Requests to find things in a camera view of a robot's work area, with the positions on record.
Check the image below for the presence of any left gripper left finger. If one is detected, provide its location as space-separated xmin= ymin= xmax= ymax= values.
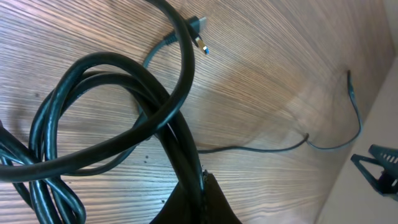
xmin=150 ymin=183 xmax=201 ymax=224

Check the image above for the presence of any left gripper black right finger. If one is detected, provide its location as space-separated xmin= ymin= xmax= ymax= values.
xmin=203 ymin=172 xmax=241 ymax=224

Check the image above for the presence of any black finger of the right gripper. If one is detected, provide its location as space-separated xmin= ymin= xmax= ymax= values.
xmin=350 ymin=144 xmax=397 ymax=198

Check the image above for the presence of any thin black cable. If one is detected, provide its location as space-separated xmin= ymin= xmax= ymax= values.
xmin=195 ymin=70 xmax=364 ymax=155

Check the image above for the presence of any thick black USB cable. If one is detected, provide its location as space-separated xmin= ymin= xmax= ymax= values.
xmin=0 ymin=0 xmax=210 ymax=224

